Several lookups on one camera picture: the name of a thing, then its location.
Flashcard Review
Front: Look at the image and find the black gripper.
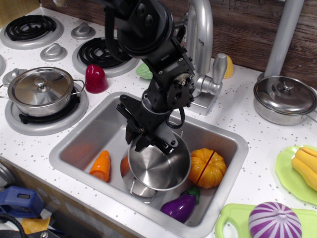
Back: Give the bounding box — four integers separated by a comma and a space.
117, 94, 178, 155

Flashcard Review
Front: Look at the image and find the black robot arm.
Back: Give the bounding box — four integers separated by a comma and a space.
102, 0, 194, 154

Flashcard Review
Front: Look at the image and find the silver sink basin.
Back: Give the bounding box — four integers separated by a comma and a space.
49, 93, 248, 238

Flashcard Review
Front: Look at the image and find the lidded steel pot on stove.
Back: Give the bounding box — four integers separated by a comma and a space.
1, 67, 85, 117

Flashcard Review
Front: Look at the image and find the orange toy carrot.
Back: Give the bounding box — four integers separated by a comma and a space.
89, 150, 111, 182

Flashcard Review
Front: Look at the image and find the front stove burner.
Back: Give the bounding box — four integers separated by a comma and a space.
4, 91, 88, 136

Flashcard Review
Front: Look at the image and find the stove burner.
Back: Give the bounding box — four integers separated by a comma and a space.
4, 91, 88, 136
0, 15, 63, 50
72, 37, 139, 78

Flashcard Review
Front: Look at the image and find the green toy bitter gourd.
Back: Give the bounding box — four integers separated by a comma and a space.
136, 63, 153, 79

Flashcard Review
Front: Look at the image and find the red toy pepper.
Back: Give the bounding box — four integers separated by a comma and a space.
85, 64, 108, 94

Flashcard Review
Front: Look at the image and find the orange toy pumpkin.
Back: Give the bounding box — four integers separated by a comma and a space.
188, 148, 227, 189

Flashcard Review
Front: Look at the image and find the purple toy eggplant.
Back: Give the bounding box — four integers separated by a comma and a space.
160, 186, 200, 223

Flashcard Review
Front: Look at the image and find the back right stove burner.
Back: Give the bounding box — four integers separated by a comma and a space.
72, 37, 139, 78

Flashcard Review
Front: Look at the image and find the silver toy faucet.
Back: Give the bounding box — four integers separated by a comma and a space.
181, 0, 228, 116

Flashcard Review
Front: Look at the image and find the yellow toy corn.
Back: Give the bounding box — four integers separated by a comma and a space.
223, 55, 234, 79

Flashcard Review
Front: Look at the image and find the upper grey stove knob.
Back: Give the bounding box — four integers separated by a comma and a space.
71, 22, 96, 40

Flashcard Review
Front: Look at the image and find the grey stove knob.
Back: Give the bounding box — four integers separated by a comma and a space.
2, 68, 27, 84
40, 43, 67, 62
71, 22, 96, 40

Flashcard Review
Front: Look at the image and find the lower grey stove knob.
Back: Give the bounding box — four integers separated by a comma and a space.
40, 43, 67, 62

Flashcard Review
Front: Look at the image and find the green cutting board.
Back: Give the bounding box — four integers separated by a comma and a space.
215, 204, 317, 238

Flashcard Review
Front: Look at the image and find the blue tool below counter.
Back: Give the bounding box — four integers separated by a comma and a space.
0, 186, 44, 218

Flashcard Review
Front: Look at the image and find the yellow cloth lower left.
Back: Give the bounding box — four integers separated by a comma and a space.
21, 217, 51, 235

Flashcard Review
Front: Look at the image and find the left grey stove knob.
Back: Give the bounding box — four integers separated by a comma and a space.
2, 68, 27, 84

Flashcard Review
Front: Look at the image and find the lidded steel pan right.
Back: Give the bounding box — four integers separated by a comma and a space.
253, 76, 317, 126

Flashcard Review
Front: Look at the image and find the back left stove burner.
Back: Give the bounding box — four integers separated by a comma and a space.
0, 15, 63, 50

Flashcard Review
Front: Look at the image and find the purple striped toy onion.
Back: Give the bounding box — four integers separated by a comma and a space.
248, 202, 303, 238

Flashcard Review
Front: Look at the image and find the light green plate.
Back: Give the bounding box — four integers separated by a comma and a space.
275, 145, 317, 206

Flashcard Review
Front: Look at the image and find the yellow toy squash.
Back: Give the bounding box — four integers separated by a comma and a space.
291, 146, 317, 190

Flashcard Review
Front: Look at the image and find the grey vertical pole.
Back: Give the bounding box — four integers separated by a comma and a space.
257, 0, 304, 80

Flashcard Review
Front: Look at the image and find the black cable lower left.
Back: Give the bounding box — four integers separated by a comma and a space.
0, 212, 31, 238

